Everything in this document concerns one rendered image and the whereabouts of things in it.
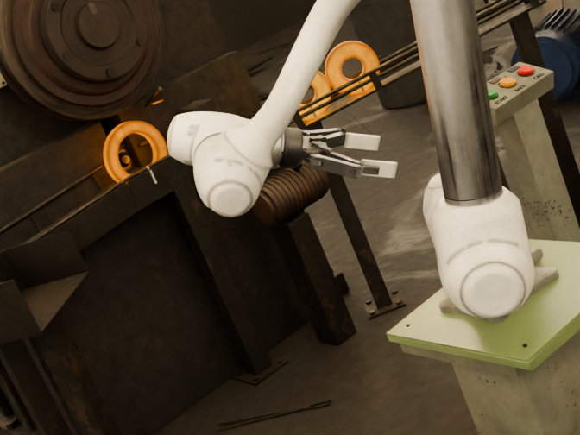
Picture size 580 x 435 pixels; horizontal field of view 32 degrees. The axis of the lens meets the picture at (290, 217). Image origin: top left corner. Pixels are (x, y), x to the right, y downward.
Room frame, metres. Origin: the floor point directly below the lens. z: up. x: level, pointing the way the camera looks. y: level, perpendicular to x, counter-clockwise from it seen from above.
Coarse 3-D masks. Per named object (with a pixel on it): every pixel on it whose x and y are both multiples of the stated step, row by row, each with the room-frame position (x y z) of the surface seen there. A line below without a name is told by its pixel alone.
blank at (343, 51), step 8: (336, 48) 2.86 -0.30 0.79; (344, 48) 2.86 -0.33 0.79; (352, 48) 2.85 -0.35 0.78; (360, 48) 2.85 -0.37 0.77; (368, 48) 2.85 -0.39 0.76; (328, 56) 2.87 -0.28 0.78; (336, 56) 2.86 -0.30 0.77; (344, 56) 2.86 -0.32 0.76; (352, 56) 2.86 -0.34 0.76; (360, 56) 2.85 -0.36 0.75; (368, 56) 2.85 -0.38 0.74; (376, 56) 2.85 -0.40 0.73; (328, 64) 2.86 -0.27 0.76; (336, 64) 2.86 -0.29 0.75; (368, 64) 2.85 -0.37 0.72; (376, 64) 2.85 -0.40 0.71; (328, 72) 2.86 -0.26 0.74; (336, 72) 2.86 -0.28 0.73; (376, 72) 2.85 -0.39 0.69; (328, 80) 2.86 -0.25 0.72; (336, 80) 2.86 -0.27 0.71; (344, 80) 2.86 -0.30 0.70; (360, 80) 2.86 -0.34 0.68; (344, 88) 2.86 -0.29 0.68; (360, 88) 2.86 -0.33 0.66; (368, 88) 2.85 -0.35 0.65
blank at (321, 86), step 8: (320, 72) 2.87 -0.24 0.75; (312, 80) 2.86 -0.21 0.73; (320, 80) 2.86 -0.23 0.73; (320, 88) 2.86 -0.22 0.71; (328, 88) 2.86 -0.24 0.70; (320, 96) 2.86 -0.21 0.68; (304, 104) 2.88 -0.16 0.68; (304, 112) 2.87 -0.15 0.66; (320, 112) 2.86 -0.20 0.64; (304, 120) 2.87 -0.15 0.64
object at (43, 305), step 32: (0, 256) 2.41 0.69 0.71; (32, 256) 2.40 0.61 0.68; (64, 256) 2.36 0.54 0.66; (0, 288) 2.12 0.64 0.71; (32, 288) 2.40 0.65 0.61; (64, 288) 2.30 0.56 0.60; (0, 320) 2.14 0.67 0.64; (32, 320) 2.11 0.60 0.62; (64, 320) 2.30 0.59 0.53; (64, 352) 2.25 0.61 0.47; (64, 384) 2.26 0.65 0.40; (96, 384) 2.30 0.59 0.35; (96, 416) 2.25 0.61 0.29
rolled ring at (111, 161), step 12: (120, 132) 2.74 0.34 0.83; (132, 132) 2.76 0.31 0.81; (144, 132) 2.78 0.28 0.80; (156, 132) 2.79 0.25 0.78; (108, 144) 2.72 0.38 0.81; (156, 144) 2.79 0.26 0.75; (108, 156) 2.71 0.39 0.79; (156, 156) 2.79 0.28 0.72; (108, 168) 2.72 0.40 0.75; (120, 168) 2.72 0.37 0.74; (120, 180) 2.71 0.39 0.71
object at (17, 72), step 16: (0, 0) 2.64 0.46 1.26; (0, 16) 2.63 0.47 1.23; (160, 16) 2.85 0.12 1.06; (0, 32) 2.62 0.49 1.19; (160, 32) 2.84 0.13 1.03; (0, 48) 2.62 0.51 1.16; (160, 48) 2.83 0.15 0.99; (16, 64) 2.62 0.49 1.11; (160, 64) 2.82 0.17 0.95; (16, 80) 2.62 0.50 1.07; (32, 80) 2.63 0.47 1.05; (144, 80) 2.79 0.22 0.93; (32, 96) 2.62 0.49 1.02; (48, 96) 2.64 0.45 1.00; (128, 96) 2.75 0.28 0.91; (64, 112) 2.65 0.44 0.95; (80, 112) 2.68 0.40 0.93; (96, 112) 2.70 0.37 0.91; (112, 112) 2.72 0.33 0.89
